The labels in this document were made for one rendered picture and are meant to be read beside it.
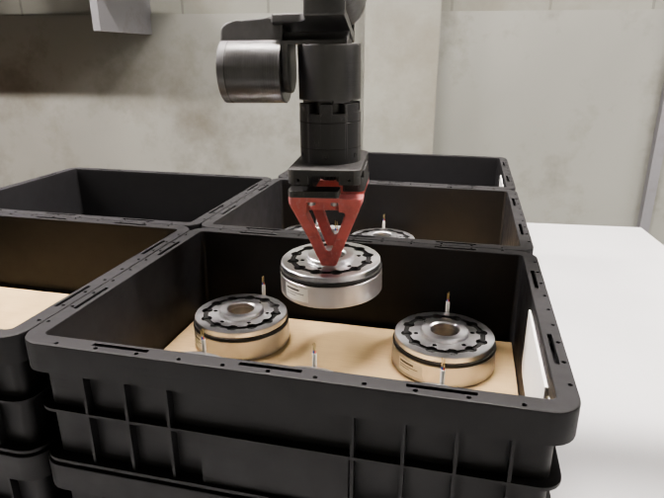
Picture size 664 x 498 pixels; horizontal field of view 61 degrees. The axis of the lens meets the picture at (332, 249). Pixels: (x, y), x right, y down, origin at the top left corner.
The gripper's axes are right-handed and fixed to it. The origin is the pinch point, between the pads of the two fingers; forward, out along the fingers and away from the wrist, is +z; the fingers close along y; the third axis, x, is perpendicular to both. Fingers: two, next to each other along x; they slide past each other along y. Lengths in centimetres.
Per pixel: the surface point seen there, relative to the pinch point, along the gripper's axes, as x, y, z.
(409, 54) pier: 8, -191, -16
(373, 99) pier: -7, -191, 2
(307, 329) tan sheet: -3.5, -4.1, 11.5
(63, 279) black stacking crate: -37.7, -11.0, 9.5
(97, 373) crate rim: -14.7, 20.0, 2.9
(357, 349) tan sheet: 2.6, -0.3, 11.5
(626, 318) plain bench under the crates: 46, -40, 25
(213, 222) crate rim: -16.7, -12.5, 1.5
